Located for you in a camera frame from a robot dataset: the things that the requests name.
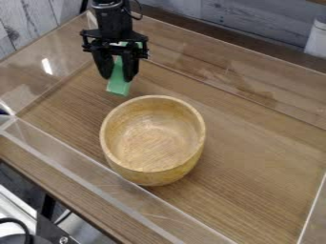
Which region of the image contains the green rectangular block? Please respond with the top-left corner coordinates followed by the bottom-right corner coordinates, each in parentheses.
top-left (105, 56), bottom-right (130, 96)

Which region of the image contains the black table leg bracket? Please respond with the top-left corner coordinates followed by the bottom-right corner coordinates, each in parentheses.
top-left (35, 194), bottom-right (80, 244)

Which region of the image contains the brown wooden bowl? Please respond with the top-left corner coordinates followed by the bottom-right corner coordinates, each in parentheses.
top-left (98, 95), bottom-right (205, 186)

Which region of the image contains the white cylindrical container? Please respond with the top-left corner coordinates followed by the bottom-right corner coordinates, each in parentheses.
top-left (304, 15), bottom-right (326, 59)

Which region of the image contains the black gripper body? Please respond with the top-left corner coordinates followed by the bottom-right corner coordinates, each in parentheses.
top-left (80, 3), bottom-right (149, 61)

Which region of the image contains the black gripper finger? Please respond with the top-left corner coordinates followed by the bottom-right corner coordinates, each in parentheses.
top-left (92, 50), bottom-right (114, 79)
top-left (121, 52), bottom-right (138, 82)

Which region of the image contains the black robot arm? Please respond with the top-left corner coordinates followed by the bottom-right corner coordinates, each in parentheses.
top-left (80, 0), bottom-right (149, 82)

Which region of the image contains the clear acrylic tray wall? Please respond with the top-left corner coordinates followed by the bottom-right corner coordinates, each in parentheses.
top-left (0, 14), bottom-right (326, 244)

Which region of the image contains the black cable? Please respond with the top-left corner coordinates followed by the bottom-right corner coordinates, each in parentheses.
top-left (0, 217), bottom-right (33, 244)

